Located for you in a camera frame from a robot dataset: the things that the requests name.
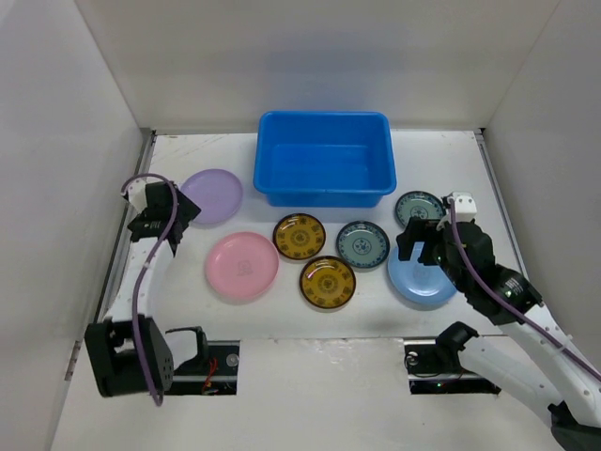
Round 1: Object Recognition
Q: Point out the light blue plastic plate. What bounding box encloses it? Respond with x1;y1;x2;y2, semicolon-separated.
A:
387;242;457;310

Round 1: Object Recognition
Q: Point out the purple plastic plate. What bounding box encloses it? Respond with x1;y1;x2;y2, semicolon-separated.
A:
179;168;243;226

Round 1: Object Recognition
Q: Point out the pink plastic plate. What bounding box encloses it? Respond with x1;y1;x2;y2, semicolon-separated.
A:
205;232;280;302

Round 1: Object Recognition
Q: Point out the yellow patterned plate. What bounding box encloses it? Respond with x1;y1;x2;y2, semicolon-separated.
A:
272;213;326;261
299;256;357;310

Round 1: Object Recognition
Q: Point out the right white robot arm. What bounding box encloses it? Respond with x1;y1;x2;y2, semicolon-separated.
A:
396;218;600;450

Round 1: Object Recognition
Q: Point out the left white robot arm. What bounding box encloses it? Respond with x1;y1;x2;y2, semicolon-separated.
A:
85;178;211;405

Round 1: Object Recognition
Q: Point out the blue plastic bin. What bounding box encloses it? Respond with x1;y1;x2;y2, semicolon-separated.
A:
253;111;397;209

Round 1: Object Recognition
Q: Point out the blue white plate right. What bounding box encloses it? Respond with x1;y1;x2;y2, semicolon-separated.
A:
394;191;446;228

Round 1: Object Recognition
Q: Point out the blue white plate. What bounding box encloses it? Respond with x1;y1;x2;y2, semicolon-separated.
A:
335;221;391;270
394;191;446;228

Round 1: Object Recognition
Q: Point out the blue white plate centre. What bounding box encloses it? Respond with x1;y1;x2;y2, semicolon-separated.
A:
335;221;391;270

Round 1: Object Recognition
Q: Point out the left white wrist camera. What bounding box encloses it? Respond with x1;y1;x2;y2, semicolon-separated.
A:
121;179;147;213

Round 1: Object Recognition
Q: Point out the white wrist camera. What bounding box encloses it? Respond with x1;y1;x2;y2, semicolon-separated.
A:
439;192;477;225
121;179;147;213

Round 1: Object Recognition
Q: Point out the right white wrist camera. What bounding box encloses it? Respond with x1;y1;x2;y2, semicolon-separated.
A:
439;192;477;225

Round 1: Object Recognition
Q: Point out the left aluminium rail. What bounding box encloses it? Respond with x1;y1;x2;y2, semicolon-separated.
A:
89;128;157;323

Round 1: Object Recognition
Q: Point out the aluminium rail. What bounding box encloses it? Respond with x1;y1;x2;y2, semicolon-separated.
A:
89;128;157;323
474;129;529;277

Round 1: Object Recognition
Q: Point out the right aluminium rail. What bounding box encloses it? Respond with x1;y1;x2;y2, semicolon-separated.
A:
474;129;529;277

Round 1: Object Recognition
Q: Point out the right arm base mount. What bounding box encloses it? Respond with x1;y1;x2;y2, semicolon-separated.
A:
404;338;501;396

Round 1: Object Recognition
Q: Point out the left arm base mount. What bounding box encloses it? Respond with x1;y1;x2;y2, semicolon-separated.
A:
164;341;240;397

